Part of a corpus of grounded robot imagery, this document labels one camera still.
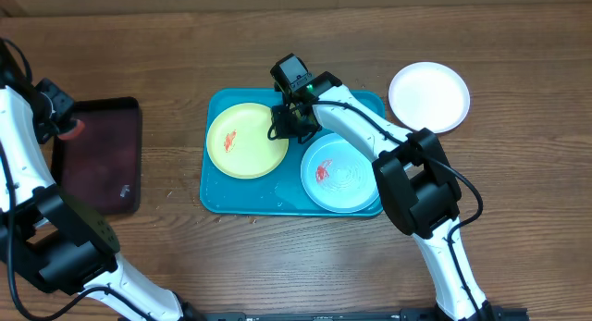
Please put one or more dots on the light blue plate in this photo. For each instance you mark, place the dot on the light blue plate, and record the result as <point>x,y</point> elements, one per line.
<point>337,177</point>

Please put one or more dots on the white plate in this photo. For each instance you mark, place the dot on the white plate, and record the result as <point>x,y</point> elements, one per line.
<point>429,95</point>

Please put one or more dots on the black water tray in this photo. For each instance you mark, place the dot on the black water tray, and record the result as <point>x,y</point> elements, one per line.
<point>102,166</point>

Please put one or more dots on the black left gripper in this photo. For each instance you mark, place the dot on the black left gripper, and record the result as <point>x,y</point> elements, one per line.
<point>65,102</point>

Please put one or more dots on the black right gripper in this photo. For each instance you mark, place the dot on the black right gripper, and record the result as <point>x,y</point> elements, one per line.
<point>278,118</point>

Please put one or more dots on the teal plastic tray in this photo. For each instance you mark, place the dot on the teal plastic tray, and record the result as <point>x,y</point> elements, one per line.
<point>280,192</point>

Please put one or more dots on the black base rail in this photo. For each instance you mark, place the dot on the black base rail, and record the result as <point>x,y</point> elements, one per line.
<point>405,314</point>

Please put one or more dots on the yellow-green plate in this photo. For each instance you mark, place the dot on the yellow-green plate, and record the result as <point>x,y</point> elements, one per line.
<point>238,145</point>

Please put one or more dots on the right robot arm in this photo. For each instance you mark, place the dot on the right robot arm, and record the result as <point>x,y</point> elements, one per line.
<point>418,189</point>

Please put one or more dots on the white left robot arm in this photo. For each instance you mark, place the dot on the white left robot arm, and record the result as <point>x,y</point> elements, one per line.
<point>48,237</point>

